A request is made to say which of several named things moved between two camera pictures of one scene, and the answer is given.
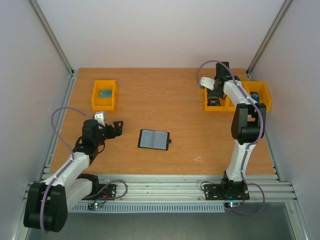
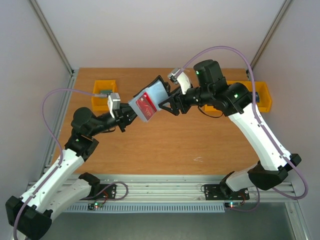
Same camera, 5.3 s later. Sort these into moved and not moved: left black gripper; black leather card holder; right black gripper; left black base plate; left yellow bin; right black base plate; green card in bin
Moved: left black gripper; right black gripper; black leather card holder
Not moved: right black base plate; left yellow bin; left black base plate; green card in bin
